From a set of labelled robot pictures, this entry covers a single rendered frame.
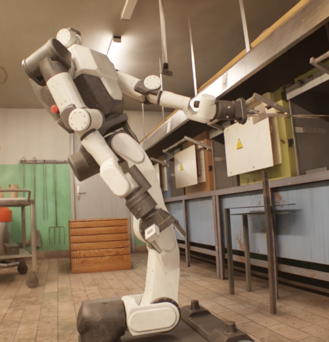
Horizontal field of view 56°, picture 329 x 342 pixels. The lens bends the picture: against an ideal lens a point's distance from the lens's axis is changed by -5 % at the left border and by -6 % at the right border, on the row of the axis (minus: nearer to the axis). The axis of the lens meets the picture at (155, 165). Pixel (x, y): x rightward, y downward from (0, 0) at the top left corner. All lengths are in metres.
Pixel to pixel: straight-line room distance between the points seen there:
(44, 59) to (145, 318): 1.00
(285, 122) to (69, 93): 1.55
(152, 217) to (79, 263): 2.93
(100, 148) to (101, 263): 2.97
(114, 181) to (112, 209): 4.56
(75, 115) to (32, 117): 4.69
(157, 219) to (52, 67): 0.63
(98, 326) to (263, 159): 1.53
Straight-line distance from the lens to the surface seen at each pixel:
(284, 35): 1.92
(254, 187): 2.60
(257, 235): 2.72
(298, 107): 2.31
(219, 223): 3.15
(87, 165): 1.26
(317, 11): 1.75
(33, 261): 3.32
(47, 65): 1.20
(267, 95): 2.41
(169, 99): 1.47
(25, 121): 5.77
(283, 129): 2.31
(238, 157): 2.55
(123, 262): 4.03
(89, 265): 3.98
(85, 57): 1.30
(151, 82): 1.48
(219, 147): 3.24
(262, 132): 2.29
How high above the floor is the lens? 0.69
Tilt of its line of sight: 8 degrees up
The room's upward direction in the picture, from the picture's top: 3 degrees counter-clockwise
